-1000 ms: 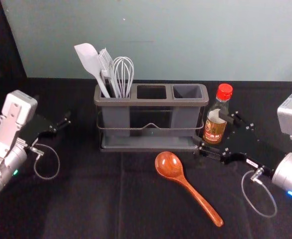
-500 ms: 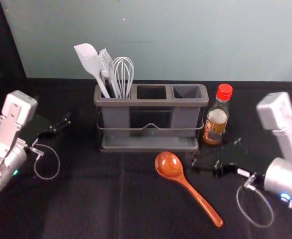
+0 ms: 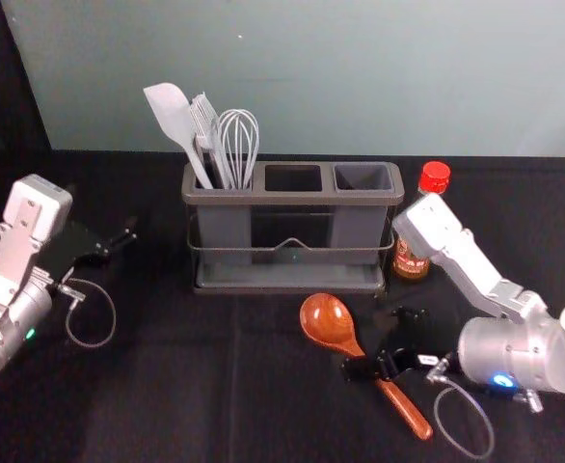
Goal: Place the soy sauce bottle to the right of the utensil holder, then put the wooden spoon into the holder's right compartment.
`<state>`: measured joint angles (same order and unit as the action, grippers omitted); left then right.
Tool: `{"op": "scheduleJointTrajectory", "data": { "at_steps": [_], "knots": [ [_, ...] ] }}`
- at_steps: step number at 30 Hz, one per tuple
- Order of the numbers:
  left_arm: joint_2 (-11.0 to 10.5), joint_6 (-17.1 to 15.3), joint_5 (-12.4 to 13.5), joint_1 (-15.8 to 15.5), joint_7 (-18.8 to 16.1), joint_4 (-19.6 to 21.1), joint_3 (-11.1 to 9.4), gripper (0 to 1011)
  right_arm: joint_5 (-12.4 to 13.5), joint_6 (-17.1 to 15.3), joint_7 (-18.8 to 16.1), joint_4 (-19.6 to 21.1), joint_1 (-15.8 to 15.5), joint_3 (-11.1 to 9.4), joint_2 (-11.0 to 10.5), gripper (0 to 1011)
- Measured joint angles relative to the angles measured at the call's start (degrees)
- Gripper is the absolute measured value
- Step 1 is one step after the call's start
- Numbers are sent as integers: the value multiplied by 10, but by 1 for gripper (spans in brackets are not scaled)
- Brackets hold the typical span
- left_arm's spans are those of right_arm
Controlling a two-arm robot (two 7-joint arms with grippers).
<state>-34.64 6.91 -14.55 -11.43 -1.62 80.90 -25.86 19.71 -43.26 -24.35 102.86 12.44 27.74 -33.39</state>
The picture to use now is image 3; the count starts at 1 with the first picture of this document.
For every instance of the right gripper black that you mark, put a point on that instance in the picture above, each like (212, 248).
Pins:
(427, 349)

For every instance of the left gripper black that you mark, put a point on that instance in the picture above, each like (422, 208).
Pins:
(65, 251)

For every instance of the brown wooden spoon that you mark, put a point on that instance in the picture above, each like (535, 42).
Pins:
(328, 320)

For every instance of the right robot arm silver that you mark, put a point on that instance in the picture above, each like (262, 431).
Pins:
(509, 347)

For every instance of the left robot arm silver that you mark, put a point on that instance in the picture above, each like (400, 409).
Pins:
(8, 299)

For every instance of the brown sauce bottle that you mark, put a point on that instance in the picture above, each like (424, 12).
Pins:
(410, 263)

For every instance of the grey plastic utensil cup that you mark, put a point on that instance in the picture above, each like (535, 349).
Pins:
(359, 222)
(220, 226)

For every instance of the grey drip tray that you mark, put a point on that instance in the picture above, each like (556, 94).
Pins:
(287, 276)

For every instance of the grey silicone spatula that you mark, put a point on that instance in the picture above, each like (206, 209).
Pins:
(171, 111)

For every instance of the grey silicone basting brush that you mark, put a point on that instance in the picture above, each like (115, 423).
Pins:
(207, 130)

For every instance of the grey silicone whisk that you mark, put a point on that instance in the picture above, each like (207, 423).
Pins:
(239, 140)

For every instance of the black table cloth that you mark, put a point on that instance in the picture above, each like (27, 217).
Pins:
(215, 386)

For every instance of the red bottle cap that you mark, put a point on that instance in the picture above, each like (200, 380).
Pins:
(435, 176)

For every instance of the black rack with steel bars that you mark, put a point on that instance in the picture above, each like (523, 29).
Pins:
(292, 195)

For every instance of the pale wall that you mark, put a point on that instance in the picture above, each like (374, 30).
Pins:
(335, 72)

